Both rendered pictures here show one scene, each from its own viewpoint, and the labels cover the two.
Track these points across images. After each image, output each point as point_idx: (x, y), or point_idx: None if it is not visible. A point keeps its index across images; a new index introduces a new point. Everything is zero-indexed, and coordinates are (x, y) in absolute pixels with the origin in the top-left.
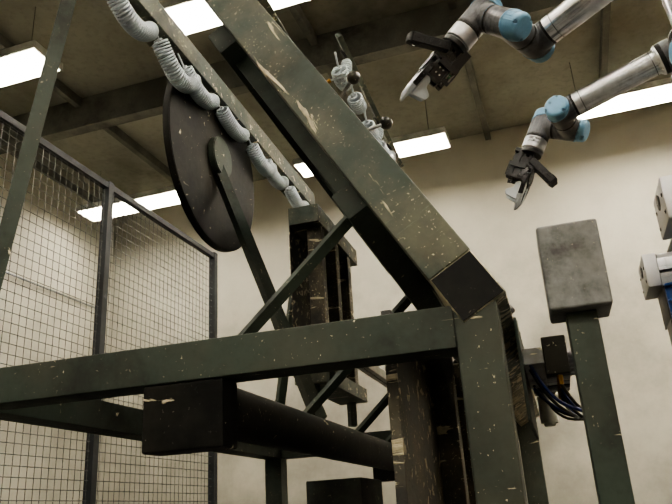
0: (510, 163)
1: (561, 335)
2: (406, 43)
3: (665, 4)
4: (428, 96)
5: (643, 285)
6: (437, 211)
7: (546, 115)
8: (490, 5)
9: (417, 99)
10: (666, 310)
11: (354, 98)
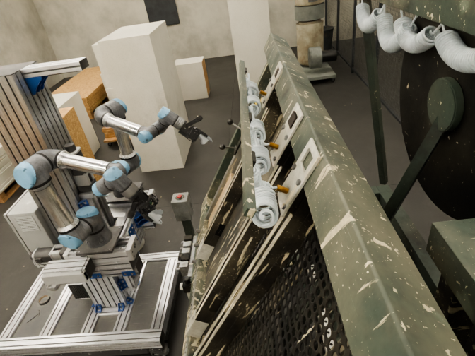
0: (152, 195)
1: (185, 235)
2: (202, 119)
3: (131, 144)
4: (201, 143)
5: (134, 251)
6: (212, 181)
7: (128, 170)
8: (160, 111)
9: (205, 143)
10: (136, 255)
11: (251, 103)
